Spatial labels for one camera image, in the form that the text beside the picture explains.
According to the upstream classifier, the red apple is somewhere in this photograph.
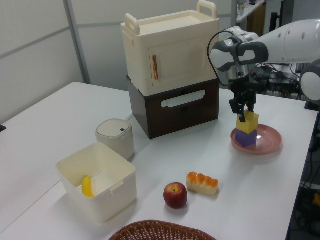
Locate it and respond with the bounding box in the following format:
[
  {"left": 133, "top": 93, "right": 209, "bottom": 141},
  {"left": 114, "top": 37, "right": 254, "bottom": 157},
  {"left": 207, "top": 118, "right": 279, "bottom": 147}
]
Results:
[{"left": 163, "top": 182, "right": 188, "bottom": 209}]

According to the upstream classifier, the orange glazed braided bread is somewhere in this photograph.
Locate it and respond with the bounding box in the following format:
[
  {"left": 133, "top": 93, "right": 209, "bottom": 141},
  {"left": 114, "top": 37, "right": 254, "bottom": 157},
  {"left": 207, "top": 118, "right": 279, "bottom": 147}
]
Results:
[{"left": 186, "top": 171, "right": 220, "bottom": 196}]

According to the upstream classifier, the cream plastic storage box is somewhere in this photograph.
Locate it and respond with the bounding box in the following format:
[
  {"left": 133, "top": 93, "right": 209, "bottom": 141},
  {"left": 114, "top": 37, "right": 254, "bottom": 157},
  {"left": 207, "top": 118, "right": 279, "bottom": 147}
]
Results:
[{"left": 55, "top": 142, "right": 138, "bottom": 224}]

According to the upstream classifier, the yellow foam cube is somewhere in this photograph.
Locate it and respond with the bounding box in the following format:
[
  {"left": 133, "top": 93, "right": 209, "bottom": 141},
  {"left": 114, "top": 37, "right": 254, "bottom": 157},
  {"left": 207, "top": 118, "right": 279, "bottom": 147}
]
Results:
[{"left": 236, "top": 109, "right": 260, "bottom": 135}]

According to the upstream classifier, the pink plate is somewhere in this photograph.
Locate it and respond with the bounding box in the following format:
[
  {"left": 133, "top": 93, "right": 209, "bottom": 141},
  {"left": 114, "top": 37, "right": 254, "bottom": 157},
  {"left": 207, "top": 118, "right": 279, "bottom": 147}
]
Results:
[{"left": 230, "top": 123, "right": 283, "bottom": 155}]

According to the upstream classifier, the yellow banana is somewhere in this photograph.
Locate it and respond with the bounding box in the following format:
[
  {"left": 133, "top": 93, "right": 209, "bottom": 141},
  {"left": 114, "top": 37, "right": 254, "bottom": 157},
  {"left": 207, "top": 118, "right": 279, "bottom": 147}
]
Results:
[{"left": 81, "top": 175, "right": 95, "bottom": 198}]

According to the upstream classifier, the white drawer handle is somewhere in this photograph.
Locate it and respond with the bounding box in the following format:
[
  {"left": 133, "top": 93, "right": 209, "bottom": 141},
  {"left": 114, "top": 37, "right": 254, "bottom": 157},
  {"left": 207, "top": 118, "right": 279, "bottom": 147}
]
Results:
[{"left": 160, "top": 90, "right": 207, "bottom": 110}]

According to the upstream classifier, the dark brown drawer unit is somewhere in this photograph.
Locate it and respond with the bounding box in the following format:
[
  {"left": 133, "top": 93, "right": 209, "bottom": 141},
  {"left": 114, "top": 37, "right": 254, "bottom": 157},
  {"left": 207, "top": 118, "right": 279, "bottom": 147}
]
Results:
[{"left": 126, "top": 74, "right": 221, "bottom": 140}]

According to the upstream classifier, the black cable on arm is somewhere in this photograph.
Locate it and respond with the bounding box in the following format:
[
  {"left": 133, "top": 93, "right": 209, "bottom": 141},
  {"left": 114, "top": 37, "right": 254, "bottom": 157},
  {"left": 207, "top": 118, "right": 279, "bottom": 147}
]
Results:
[{"left": 206, "top": 29, "right": 238, "bottom": 88}]

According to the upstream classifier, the orange cabinet door handle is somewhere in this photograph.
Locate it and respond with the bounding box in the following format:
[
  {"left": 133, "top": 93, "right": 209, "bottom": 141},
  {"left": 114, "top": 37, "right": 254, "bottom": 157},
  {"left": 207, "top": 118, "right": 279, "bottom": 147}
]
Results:
[{"left": 151, "top": 54, "right": 160, "bottom": 81}]

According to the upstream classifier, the wooden background cabinet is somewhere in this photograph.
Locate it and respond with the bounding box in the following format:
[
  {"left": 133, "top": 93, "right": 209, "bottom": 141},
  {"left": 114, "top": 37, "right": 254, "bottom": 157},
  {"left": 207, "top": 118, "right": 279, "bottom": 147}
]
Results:
[{"left": 246, "top": 0, "right": 266, "bottom": 37}]

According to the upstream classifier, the small cream lidded bin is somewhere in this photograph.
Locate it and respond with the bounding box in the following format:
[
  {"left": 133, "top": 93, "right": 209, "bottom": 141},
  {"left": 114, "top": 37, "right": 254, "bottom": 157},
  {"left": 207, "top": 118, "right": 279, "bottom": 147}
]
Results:
[{"left": 95, "top": 118, "right": 135, "bottom": 162}]

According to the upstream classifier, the purple foam cube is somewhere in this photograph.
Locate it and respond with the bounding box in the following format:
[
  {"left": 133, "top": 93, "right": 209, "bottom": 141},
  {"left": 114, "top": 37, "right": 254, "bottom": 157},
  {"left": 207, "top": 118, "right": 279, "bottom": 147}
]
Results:
[{"left": 235, "top": 128, "right": 258, "bottom": 148}]

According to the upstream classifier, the brown wicker basket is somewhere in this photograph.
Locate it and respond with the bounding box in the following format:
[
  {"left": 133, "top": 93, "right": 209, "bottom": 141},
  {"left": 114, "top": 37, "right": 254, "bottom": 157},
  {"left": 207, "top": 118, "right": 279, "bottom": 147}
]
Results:
[{"left": 108, "top": 219, "right": 218, "bottom": 240}]

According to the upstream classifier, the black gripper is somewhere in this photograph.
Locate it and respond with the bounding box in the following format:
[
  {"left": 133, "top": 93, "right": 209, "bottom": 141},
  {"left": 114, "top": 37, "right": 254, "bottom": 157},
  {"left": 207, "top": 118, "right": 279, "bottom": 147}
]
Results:
[{"left": 229, "top": 76, "right": 257, "bottom": 124}]

